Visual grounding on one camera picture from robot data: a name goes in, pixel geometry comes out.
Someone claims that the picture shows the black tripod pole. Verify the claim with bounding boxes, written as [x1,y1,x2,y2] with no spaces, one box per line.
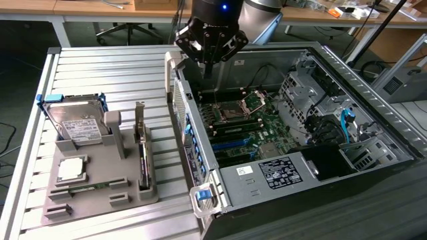
[346,0,410,67]

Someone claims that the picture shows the perforated metal disk bay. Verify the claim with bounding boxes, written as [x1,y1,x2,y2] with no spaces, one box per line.
[278,59,355,118]

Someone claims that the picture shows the metal socket cover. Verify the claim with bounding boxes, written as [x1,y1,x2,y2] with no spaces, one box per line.
[240,89,271,112]

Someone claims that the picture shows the wooden desk with white legs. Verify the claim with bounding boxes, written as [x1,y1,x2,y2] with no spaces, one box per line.
[0,0,194,48]

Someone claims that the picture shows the black installed RAM stick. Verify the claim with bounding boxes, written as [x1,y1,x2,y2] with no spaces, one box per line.
[210,119,267,138]

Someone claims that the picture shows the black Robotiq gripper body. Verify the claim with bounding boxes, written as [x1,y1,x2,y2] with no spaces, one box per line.
[188,0,247,51]

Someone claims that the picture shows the open black PC case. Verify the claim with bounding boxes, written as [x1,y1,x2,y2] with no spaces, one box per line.
[164,41,427,240]

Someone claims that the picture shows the black expansion slot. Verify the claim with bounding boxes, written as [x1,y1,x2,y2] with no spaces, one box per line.
[215,151,255,166]

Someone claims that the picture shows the black white desk gadget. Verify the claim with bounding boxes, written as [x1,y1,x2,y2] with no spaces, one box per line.
[329,6,358,19]

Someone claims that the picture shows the black graphics card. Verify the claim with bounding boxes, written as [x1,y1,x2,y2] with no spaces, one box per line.
[134,101,155,191]

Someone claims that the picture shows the black office chair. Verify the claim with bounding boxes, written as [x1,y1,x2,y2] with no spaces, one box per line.
[95,21,164,46]

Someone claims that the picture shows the brown cardboard box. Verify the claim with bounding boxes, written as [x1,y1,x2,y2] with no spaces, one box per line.
[132,0,188,11]

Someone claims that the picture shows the wooden desk with side panel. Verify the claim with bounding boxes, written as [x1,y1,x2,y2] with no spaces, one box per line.
[279,0,427,66]

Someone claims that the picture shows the grey power supply unit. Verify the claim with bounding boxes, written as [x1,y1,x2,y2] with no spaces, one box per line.
[218,152,323,208]

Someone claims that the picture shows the silver metal drive bracket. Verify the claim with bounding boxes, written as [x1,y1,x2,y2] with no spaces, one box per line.
[338,137,407,171]

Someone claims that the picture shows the grey metal cabinet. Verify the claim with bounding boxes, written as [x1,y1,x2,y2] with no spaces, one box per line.
[371,33,427,105]

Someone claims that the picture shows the silver hard disk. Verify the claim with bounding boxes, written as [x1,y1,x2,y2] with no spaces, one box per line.
[46,99,114,147]

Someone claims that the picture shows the green RAM stick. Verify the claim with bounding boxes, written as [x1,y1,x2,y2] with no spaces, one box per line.
[50,181,114,195]

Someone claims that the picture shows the small white box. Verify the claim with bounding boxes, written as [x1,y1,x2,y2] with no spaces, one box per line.
[353,8,381,20]

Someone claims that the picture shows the blue disk wire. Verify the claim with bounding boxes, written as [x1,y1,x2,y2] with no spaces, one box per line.
[341,106,357,145]

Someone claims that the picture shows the green motherboard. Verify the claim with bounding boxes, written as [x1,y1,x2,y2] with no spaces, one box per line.
[196,96,302,168]

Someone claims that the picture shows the black wire bundle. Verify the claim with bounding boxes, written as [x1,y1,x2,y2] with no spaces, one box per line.
[305,114,345,146]

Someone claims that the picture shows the blue expansion slot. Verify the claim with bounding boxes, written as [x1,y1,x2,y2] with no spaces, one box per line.
[211,138,248,151]

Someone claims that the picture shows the silver CPU chip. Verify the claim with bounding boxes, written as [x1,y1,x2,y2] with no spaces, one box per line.
[56,158,87,182]

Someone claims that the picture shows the black monitor stand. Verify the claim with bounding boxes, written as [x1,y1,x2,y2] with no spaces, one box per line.
[366,0,390,13]

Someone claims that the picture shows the grey parts rack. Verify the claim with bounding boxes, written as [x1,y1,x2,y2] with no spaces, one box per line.
[40,109,160,227]

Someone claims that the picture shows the grey chipset heatsink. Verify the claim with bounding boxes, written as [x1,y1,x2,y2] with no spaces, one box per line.
[259,143,285,157]

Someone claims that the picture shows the blue disk caddy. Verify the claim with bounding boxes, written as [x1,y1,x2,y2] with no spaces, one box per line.
[35,92,110,121]

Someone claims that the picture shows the thin metal locking lever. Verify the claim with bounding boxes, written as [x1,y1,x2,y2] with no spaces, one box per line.
[211,84,222,108]

